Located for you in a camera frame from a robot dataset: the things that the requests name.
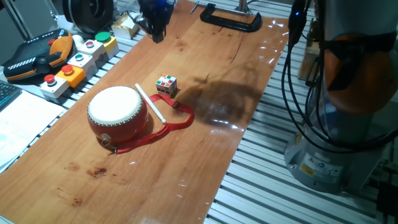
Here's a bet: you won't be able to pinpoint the white box red mushroom button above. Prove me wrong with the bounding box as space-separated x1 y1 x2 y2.
39 73 70 100

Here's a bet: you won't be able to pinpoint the black keyboard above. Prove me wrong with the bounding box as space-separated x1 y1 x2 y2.
0 81 22 111

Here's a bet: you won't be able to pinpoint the yellow box red button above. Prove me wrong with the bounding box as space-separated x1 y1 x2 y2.
55 64 86 88

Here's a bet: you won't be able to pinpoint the white paper sheets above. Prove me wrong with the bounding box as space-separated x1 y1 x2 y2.
0 90 67 174

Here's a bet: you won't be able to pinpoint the white box small green button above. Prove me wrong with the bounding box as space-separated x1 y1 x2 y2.
67 52 99 80

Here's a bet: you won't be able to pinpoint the white box small red button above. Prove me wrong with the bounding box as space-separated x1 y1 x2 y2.
76 39 108 68

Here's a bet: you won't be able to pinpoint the white drumstick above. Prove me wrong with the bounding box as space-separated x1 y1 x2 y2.
134 83 168 125

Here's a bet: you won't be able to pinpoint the black c-clamp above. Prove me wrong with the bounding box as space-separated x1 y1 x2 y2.
189 0 263 33

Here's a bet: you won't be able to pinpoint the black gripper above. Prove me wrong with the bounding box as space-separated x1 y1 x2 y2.
134 0 175 44

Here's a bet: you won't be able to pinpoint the red drum white skin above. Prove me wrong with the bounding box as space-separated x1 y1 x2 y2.
86 85 150 146

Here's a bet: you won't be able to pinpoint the black round spool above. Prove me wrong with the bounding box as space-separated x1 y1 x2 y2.
62 0 114 35

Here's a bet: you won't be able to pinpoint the grey metal frame bar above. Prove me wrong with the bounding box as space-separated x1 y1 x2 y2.
43 0 60 29
2 0 34 40

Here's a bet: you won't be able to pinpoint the yellow box big green button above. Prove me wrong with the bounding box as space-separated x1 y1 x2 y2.
95 31 120 60

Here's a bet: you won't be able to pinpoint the black orange teach pendant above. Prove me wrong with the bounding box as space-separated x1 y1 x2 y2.
2 28 74 82

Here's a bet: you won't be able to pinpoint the wood grain table mat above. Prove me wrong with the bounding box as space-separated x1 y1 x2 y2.
0 0 292 224

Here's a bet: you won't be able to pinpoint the gold cardboard box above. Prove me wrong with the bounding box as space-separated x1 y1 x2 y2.
111 11 141 40

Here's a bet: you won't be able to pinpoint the rubik's cube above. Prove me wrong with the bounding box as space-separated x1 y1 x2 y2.
155 73 178 98

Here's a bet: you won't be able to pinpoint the red drum strap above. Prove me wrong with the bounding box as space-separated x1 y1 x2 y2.
115 94 195 155

